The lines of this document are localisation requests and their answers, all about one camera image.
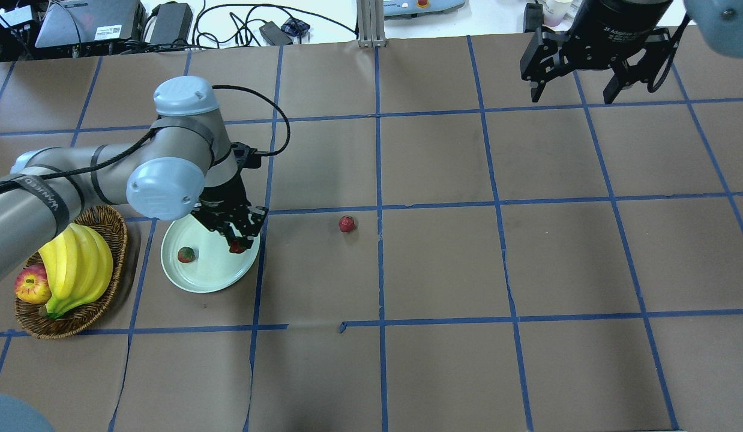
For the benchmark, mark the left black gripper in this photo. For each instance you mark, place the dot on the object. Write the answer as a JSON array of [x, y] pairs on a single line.
[[222, 198]]

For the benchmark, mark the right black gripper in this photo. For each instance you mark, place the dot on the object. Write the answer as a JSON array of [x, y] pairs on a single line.
[[611, 24]]

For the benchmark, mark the red strawberry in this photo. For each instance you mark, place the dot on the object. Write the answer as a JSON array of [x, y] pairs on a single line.
[[235, 248], [347, 224], [186, 255]]

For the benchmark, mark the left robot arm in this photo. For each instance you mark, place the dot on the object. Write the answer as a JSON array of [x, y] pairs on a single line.
[[184, 165]]

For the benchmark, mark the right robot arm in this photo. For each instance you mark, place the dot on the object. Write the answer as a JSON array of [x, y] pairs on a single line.
[[721, 25]]

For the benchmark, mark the light green plate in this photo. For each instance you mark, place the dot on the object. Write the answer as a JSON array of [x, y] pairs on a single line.
[[215, 267]]

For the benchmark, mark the woven wicker basket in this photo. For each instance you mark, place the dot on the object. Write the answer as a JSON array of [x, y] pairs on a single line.
[[109, 223]]

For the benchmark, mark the yellow banana bunch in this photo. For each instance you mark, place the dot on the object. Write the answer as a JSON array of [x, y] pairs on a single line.
[[79, 268]]

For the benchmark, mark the red apple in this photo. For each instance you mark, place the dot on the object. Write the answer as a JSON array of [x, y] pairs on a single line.
[[32, 285]]

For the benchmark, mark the black laptop power brick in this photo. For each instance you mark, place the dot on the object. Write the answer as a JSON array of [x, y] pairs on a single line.
[[171, 23]]

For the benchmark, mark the black computer box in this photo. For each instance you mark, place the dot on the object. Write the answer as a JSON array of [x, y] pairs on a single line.
[[90, 23]]

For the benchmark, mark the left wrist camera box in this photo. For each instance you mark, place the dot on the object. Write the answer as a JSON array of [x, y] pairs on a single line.
[[246, 157]]

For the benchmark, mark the aluminium frame post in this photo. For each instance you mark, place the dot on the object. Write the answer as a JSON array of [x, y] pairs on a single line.
[[370, 23]]

